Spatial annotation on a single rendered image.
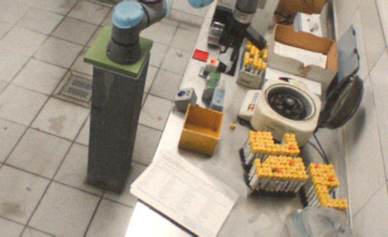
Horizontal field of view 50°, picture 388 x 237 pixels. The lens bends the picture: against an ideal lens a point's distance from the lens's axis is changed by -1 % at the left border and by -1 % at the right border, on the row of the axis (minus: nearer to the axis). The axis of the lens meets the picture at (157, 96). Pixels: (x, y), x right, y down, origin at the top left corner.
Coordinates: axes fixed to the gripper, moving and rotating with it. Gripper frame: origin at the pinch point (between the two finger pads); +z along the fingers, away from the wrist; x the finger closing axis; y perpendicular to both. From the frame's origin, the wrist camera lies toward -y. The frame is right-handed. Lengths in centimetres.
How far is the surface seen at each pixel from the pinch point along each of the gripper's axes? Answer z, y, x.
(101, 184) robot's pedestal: 103, 44, 12
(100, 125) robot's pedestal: 54, 48, 12
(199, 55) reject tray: 19.7, 16.5, -21.1
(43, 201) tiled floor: 106, 67, 35
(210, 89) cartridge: 12.6, 4.3, 5.1
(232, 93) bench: 19.1, -4.0, -4.7
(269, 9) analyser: 3, -5, -51
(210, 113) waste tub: 9.9, 0.2, 20.0
